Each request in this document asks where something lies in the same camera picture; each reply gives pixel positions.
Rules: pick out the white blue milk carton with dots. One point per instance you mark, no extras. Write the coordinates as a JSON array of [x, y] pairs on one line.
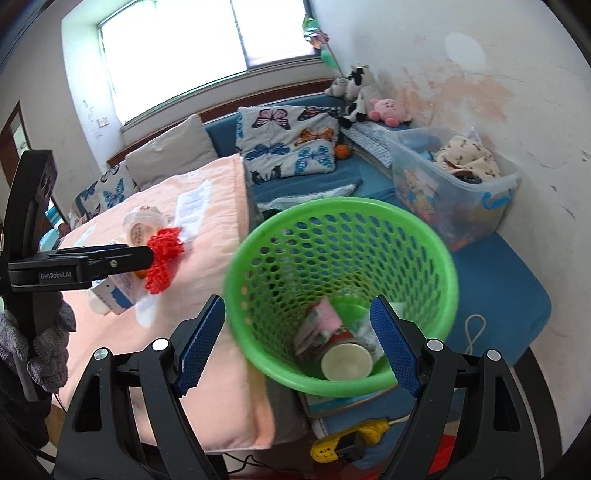
[[114, 294]]

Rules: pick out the red cartoon paper cup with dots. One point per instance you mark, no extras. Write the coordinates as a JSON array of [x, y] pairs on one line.
[[344, 358]]

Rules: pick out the clear round plastic container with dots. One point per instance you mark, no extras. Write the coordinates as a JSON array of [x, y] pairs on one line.
[[141, 223]]

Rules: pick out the beige cushion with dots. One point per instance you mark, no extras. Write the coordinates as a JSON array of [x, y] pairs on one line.
[[180, 149]]

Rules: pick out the colourful pinwheel decoration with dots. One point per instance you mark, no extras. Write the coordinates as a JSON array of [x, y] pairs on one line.
[[314, 35]]

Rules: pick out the grey gloved left hand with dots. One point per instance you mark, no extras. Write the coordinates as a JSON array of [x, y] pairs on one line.
[[47, 365]]

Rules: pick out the window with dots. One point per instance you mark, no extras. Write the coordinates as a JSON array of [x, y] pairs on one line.
[[157, 50]]

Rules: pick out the green plastic trash basket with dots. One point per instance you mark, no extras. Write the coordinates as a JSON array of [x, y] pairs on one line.
[[350, 250]]

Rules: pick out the patterned folded cloth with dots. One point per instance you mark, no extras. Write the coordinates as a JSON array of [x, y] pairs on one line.
[[370, 136]]

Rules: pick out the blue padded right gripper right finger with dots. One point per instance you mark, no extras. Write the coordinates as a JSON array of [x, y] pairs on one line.
[[495, 437]]

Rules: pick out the clear plastic storage box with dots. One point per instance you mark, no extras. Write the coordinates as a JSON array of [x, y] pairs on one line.
[[451, 181]]

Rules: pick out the pink blanket table cover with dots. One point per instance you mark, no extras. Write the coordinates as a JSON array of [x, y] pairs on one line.
[[228, 409]]

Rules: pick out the cow plush toy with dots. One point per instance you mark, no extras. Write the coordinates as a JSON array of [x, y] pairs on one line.
[[357, 90]]

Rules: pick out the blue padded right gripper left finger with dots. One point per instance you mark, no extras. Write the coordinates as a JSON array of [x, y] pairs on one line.
[[125, 419]]

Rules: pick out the pink plush toy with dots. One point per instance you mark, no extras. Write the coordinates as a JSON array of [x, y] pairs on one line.
[[389, 111]]

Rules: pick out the brown wooden door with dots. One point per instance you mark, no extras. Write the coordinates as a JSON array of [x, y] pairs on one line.
[[14, 142]]

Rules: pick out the butterfly pillow left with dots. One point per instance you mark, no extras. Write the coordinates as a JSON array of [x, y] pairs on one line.
[[109, 190]]

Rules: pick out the red foam fruit net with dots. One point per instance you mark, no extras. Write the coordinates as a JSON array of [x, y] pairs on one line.
[[165, 246]]

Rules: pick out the small orange ball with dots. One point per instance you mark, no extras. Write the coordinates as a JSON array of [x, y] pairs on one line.
[[342, 152]]

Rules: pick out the butterfly pillow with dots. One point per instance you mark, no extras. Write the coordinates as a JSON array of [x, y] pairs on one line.
[[279, 142], [109, 190]]

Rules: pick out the yellow power strip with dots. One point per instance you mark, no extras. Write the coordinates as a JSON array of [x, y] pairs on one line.
[[352, 443]]

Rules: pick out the pink snack wrapper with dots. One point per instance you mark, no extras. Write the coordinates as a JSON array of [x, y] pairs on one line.
[[321, 322]]

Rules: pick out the butterfly pillow right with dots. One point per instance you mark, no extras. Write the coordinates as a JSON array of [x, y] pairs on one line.
[[279, 142]]

